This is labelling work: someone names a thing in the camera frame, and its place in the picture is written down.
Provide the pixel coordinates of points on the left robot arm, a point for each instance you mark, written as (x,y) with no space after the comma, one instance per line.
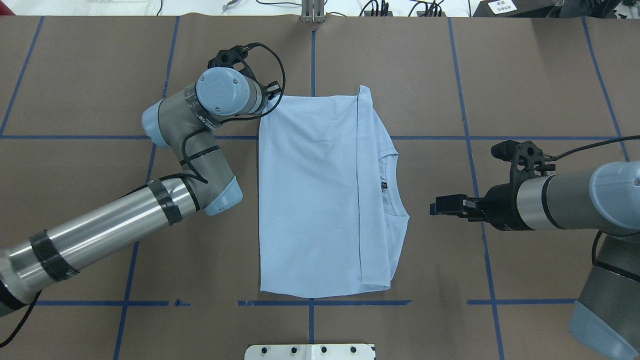
(184,122)

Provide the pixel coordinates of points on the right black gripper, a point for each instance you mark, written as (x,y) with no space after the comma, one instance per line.
(501,206)

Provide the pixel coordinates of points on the aluminium frame post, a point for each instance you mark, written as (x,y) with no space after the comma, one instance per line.
(313,11)

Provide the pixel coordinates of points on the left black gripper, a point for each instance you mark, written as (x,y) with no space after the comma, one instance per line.
(272,90)

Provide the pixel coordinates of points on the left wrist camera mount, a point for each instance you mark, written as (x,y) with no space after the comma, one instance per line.
(228,58)

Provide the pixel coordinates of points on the light blue t-shirt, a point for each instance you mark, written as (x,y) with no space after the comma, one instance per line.
(331,219)

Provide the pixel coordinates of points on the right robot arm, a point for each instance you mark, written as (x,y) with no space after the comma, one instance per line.
(606,199)

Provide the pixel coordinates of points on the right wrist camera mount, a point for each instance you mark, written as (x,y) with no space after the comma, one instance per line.
(527,161)

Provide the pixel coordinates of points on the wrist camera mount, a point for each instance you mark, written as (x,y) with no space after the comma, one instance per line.
(228,58)
(527,161)

